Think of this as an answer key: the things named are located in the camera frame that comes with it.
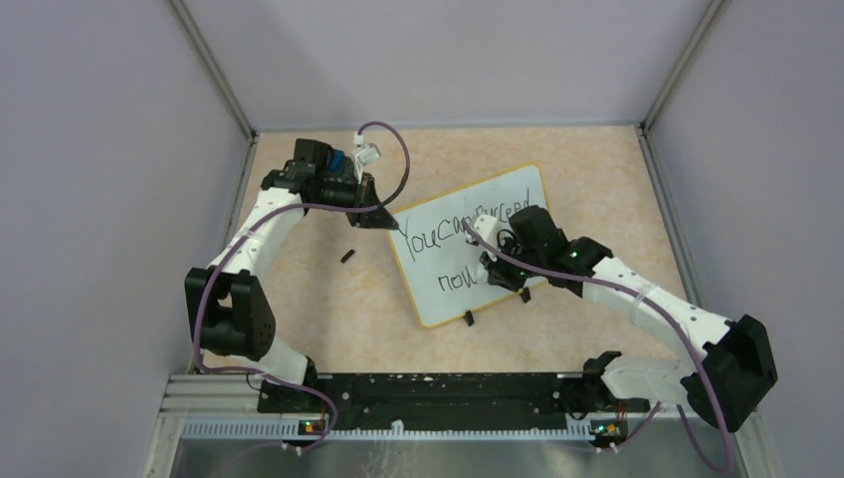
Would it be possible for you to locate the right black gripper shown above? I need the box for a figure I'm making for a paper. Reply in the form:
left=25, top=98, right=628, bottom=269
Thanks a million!
left=481, top=232, right=545, bottom=292

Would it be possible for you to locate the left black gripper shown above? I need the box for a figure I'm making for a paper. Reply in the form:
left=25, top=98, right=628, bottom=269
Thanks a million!
left=313, top=171, right=398, bottom=230

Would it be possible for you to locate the black marker cap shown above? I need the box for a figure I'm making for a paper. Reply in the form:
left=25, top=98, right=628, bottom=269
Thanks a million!
left=340, top=249, right=356, bottom=264

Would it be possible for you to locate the yellow framed whiteboard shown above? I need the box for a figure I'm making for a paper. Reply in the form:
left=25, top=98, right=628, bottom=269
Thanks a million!
left=389, top=164, right=547, bottom=329

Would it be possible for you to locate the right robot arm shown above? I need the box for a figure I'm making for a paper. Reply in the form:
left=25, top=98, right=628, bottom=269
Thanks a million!
left=465, top=205, right=778, bottom=432

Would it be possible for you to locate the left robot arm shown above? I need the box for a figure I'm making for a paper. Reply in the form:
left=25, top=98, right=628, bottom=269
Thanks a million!
left=184, top=138, right=398, bottom=412

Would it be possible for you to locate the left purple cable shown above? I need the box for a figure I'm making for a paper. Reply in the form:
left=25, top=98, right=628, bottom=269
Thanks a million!
left=192, top=120, right=412, bottom=456

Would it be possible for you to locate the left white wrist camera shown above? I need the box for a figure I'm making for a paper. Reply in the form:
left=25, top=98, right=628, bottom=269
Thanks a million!
left=351, top=133, right=381, bottom=175

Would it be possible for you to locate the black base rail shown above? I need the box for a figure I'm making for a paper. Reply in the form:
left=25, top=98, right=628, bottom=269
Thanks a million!
left=257, top=372, right=650, bottom=432

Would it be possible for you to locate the white cable duct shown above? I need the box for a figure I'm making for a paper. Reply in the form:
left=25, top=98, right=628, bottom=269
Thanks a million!
left=181, top=418, right=594, bottom=441

